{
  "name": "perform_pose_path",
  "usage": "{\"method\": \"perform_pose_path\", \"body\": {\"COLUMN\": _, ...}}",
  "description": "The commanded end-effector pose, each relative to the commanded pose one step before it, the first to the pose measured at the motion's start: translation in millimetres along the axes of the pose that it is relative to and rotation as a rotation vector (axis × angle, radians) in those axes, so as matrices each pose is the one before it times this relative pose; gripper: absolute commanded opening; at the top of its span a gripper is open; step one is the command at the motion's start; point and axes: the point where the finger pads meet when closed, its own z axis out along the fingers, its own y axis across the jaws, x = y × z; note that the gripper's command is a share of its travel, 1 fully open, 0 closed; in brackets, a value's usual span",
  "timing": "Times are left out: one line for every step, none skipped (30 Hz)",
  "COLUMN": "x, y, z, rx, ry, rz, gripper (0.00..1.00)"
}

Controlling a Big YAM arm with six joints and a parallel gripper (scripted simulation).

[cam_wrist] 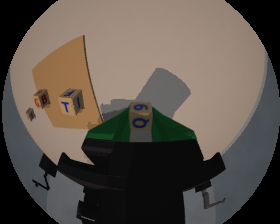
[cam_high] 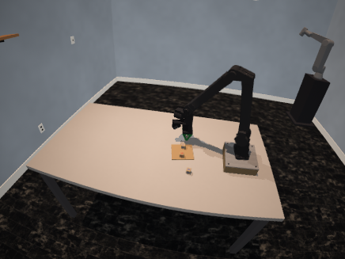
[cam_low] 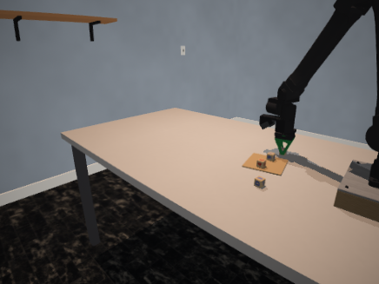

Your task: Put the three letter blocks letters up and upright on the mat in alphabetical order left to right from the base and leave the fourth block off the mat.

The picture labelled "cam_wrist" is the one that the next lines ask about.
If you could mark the tan flat mat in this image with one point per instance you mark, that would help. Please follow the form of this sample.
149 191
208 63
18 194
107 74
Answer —
67 68

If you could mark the tan letter block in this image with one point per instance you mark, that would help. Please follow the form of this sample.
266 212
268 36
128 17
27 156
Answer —
30 114
71 101
140 116
41 98

